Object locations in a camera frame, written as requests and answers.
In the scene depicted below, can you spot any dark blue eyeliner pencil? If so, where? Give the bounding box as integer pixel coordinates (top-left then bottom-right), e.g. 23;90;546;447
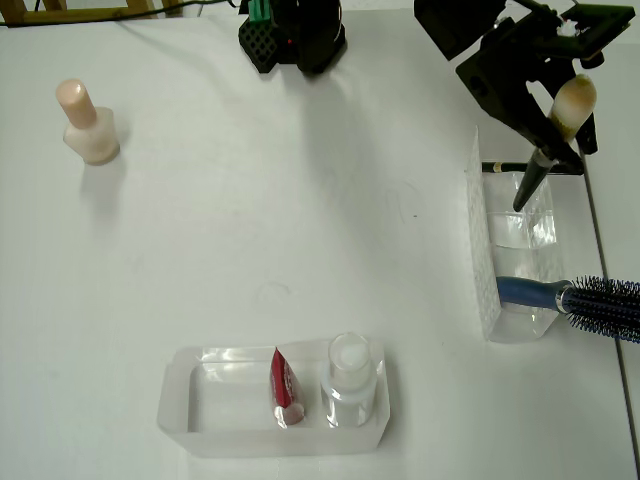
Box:
481;160;585;176

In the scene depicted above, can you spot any blue round hairbrush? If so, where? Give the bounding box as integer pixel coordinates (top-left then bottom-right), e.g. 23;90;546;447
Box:
494;274;640;345

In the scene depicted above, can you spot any wooden frame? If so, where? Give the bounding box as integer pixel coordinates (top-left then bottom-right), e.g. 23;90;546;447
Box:
0;0;184;26

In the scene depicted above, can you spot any translucent plastic bin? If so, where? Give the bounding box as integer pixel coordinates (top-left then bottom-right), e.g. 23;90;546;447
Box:
156;335;392;459

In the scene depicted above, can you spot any clear spray bottle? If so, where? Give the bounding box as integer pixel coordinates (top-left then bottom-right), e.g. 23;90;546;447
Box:
319;333;379;429

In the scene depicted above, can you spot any green connector block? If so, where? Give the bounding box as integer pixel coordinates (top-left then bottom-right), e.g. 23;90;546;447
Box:
248;0;275;24

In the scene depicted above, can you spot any pink lotion bottle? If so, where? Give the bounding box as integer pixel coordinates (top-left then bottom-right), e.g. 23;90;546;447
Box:
54;78;121;165

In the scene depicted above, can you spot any clear acrylic organizer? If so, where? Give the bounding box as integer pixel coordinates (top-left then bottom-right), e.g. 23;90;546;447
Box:
464;124;564;344

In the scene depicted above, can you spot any makeup brush with gold ferrule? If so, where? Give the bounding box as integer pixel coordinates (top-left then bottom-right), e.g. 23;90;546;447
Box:
512;73;600;212

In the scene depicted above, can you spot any black gripper camera mount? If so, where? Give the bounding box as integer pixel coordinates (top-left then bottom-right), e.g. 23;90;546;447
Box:
517;0;632;69

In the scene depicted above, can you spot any red hand cream tube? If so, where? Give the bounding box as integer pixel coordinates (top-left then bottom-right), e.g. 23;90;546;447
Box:
268;346;306;430

